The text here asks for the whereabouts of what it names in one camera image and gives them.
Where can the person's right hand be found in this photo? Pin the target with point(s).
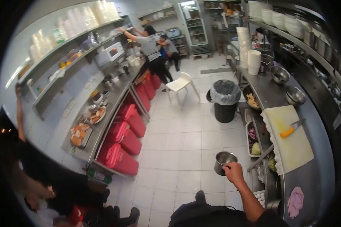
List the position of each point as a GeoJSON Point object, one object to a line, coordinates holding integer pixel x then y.
{"type": "Point", "coordinates": [235, 172]}

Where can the person's right fingers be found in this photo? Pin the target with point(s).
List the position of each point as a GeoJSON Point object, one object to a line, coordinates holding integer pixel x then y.
{"type": "Point", "coordinates": [228, 167]}

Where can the small steel cup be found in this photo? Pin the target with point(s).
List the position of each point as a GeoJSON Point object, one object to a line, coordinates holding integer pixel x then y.
{"type": "Point", "coordinates": [222, 163]}

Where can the white tray with vegetables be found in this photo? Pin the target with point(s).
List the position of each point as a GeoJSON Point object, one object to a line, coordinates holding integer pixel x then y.
{"type": "Point", "coordinates": [254, 142]}

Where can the tray of white eggs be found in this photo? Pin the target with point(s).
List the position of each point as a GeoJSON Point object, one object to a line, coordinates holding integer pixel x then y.
{"type": "Point", "coordinates": [260, 198]}

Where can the person's body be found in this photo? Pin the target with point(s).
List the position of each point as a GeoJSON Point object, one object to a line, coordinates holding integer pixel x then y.
{"type": "Point", "coordinates": [216, 217]}

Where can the black bin with clear bag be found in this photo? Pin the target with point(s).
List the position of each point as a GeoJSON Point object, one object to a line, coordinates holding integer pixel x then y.
{"type": "Point", "coordinates": [225, 102]}

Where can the white cutting board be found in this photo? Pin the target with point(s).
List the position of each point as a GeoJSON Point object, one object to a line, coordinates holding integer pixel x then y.
{"type": "Point", "coordinates": [291, 147]}

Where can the dark pan with food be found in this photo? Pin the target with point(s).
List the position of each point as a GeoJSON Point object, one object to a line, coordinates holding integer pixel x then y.
{"type": "Point", "coordinates": [251, 99]}

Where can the steel work counter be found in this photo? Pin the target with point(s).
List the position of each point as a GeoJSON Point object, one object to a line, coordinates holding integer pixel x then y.
{"type": "Point", "coordinates": [301, 159]}

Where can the pink cloth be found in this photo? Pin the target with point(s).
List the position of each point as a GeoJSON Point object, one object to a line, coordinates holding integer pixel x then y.
{"type": "Point", "coordinates": [295, 201]}

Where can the white plastic chair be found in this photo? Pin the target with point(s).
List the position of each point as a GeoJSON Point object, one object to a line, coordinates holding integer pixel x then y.
{"type": "Point", "coordinates": [181, 83]}

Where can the large steel bowl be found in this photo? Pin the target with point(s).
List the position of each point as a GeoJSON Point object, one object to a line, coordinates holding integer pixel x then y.
{"type": "Point", "coordinates": [295, 96]}

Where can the row of red plastic bins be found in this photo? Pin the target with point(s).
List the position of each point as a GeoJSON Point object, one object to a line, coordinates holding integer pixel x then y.
{"type": "Point", "coordinates": [125, 139]}

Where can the stack of white tubs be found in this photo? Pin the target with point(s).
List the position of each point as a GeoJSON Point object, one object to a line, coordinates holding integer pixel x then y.
{"type": "Point", "coordinates": [254, 62]}

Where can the steel jug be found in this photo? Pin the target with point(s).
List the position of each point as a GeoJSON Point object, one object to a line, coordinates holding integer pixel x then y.
{"type": "Point", "coordinates": [265, 62]}

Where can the tall stack of white bowls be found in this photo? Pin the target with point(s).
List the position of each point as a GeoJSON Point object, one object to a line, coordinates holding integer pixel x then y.
{"type": "Point", "coordinates": [243, 45]}

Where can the green bottle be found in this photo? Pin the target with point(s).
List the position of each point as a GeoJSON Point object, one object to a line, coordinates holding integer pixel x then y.
{"type": "Point", "coordinates": [99, 176]}

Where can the long steel counter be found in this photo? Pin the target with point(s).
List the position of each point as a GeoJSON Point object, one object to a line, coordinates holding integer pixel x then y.
{"type": "Point", "coordinates": [102, 124]}

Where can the plate with food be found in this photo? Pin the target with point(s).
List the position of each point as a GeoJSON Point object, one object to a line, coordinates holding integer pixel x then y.
{"type": "Point", "coordinates": [98, 115]}

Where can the glass door fridge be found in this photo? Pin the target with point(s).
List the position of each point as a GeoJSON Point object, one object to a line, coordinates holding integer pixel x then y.
{"type": "Point", "coordinates": [194, 27]}

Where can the rice cooker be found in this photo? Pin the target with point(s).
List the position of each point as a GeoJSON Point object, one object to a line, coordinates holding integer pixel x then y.
{"type": "Point", "coordinates": [173, 32]}

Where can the steel tray with food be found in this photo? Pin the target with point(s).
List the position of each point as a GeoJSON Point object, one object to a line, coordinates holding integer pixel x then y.
{"type": "Point", "coordinates": [80, 134]}

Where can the steel shelf with white bowls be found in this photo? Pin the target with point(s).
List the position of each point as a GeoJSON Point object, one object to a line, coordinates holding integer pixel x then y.
{"type": "Point", "coordinates": [289, 25]}

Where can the white microwave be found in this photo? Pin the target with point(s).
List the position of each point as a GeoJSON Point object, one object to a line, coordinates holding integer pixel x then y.
{"type": "Point", "coordinates": [109, 54]}

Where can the small wall shelf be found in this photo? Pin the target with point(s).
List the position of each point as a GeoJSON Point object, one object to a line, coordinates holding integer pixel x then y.
{"type": "Point", "coordinates": [157, 15]}

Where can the wall shelves with plastic containers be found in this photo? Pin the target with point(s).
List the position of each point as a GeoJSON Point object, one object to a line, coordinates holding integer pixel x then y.
{"type": "Point", "coordinates": [62, 45]}

